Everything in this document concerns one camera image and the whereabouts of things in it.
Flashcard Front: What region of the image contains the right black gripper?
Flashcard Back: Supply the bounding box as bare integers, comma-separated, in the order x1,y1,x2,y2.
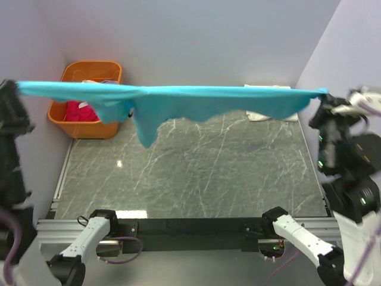
307,90,359,167

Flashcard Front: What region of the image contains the teal t-shirt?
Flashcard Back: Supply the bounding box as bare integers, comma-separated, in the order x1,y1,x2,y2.
17,81,328,148

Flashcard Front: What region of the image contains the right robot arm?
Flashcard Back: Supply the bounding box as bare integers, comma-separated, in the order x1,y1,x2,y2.
261,86,380,285

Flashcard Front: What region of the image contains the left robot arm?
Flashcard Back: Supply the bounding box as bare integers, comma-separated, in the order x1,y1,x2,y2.
1,80,119,285

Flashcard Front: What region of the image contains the red t-shirt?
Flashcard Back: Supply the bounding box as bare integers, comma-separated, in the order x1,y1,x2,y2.
66,101,99,122

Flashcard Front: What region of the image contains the folded white t-shirt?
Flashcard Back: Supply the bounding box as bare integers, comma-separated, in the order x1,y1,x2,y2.
243,84,299,122

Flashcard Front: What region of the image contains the orange plastic basket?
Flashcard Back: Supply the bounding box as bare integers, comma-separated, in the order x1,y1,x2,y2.
48,61,123,139

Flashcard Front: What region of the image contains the white shirt in basket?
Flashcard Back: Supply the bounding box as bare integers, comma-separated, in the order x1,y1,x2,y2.
82,80,99,84

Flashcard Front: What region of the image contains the black base beam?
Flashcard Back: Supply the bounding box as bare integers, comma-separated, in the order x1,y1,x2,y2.
118,217,270,252

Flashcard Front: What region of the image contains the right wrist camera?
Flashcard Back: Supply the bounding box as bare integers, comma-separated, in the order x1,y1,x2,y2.
331,86,380,116

